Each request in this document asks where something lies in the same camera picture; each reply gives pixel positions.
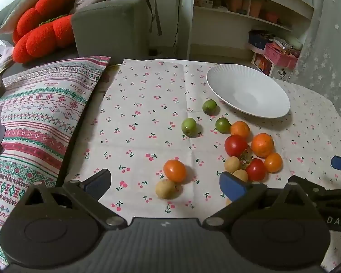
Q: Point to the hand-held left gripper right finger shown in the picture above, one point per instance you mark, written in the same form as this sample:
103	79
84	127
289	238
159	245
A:
233	187

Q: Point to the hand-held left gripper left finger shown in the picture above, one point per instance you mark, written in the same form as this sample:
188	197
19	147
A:
98	182

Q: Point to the red tomato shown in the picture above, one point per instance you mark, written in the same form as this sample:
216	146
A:
255	169
235	145

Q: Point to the orange tomato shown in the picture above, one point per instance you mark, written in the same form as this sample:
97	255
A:
174	170
273	162

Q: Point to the orange mandarin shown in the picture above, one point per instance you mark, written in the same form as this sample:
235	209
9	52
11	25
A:
240	129
262	145

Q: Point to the green round fruit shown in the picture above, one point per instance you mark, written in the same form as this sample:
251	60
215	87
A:
222	124
209	105
189	126

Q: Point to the white ribbed plate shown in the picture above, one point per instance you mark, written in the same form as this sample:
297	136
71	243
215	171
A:
244	91

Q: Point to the striped patterned pillow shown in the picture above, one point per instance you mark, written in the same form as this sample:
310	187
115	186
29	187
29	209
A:
39	113

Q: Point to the cherry print cloth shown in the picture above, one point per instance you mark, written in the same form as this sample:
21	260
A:
147	105

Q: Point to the white printed crate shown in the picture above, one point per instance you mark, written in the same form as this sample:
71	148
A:
282	74

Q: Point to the white floral lace curtain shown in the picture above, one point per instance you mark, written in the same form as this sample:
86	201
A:
329	48

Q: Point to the pink plastic basket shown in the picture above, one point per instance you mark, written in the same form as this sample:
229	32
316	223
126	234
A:
278	57

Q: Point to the pile of paper items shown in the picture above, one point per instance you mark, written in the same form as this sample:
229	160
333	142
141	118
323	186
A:
284	44

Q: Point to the black power adapter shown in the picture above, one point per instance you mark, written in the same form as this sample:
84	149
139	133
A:
153	52

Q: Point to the dark blue box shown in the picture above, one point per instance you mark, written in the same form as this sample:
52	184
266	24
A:
257	41

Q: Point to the grey sofa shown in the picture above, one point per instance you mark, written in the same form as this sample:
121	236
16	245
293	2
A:
110	31

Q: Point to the red flower cushion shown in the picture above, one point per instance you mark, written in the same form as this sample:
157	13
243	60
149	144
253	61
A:
39	39

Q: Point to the red small box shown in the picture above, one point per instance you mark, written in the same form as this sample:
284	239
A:
270	17

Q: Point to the white crumpled tissue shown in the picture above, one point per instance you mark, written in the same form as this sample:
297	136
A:
1	47

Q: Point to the white bookshelf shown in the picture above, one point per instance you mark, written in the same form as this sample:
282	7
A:
191	20

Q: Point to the small cardboard box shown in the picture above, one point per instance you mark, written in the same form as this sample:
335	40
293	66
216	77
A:
201	2

